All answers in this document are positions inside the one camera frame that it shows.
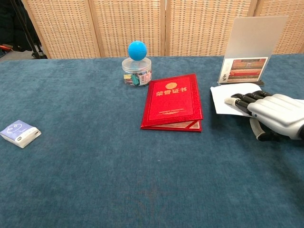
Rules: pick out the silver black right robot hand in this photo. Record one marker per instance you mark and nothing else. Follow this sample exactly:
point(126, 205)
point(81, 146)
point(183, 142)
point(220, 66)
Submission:
point(278, 110)

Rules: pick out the red patterned picture card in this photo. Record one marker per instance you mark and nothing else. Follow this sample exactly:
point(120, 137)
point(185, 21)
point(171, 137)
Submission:
point(244, 70)

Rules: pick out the clear acrylic sign holder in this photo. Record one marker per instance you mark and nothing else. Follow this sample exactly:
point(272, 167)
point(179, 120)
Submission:
point(256, 38)

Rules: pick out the woven rattan screen panel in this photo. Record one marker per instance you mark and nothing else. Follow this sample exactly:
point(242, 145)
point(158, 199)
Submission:
point(293, 26)
point(204, 26)
point(123, 23)
point(61, 26)

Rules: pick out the red honour certificate folder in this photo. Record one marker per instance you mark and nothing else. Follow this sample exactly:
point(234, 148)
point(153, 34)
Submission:
point(173, 102)

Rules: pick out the clear plastic jar with clips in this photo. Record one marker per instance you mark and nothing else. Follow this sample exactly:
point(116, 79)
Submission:
point(136, 73)

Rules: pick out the blue ball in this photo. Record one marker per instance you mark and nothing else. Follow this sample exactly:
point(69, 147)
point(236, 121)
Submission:
point(137, 50)

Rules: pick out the blue felt table mat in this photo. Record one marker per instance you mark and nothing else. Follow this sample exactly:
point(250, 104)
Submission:
point(95, 166)

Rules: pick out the black tripod stand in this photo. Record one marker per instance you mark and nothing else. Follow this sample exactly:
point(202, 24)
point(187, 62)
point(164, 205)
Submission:
point(31, 33)

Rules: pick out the small blue white box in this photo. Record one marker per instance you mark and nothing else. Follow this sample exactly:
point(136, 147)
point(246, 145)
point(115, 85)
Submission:
point(20, 134)

